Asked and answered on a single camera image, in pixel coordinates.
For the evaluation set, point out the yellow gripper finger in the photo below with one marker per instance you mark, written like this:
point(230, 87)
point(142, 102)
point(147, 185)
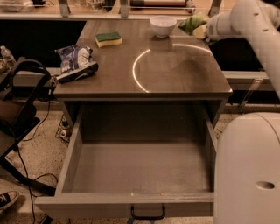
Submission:
point(200, 32)

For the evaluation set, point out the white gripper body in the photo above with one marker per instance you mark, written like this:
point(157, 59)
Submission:
point(215, 28)

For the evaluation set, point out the green jalapeno chip bag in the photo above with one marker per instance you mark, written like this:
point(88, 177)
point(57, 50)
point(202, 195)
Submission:
point(193, 22)

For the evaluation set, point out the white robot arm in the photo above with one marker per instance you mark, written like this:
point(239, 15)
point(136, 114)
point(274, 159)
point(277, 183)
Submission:
point(247, 164)

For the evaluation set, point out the blue chip bag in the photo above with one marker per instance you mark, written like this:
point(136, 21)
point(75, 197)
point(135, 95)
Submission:
point(76, 62)

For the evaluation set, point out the white bowl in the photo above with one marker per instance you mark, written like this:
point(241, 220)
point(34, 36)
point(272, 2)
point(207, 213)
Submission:
point(162, 26)

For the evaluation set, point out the grey wooden cabinet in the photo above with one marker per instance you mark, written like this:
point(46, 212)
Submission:
point(145, 67)

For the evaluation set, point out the yellow green sponge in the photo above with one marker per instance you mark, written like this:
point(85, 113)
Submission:
point(108, 39)

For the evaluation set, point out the open grey drawer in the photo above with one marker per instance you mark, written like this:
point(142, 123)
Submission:
point(142, 155)

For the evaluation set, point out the black folding chair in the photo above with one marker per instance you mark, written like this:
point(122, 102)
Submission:
point(18, 118)

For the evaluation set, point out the back shelf counter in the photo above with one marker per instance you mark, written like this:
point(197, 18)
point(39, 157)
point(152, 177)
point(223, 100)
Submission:
point(89, 9)

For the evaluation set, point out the clear plastic bottle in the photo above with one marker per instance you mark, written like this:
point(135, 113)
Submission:
point(7, 56)

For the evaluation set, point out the black white sneaker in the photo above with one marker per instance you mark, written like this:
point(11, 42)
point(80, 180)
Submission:
point(7, 199)

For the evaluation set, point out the wire basket with bottles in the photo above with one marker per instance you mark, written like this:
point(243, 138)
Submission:
point(64, 130)

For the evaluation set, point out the black drawer handle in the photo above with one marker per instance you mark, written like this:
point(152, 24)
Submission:
point(147, 216)

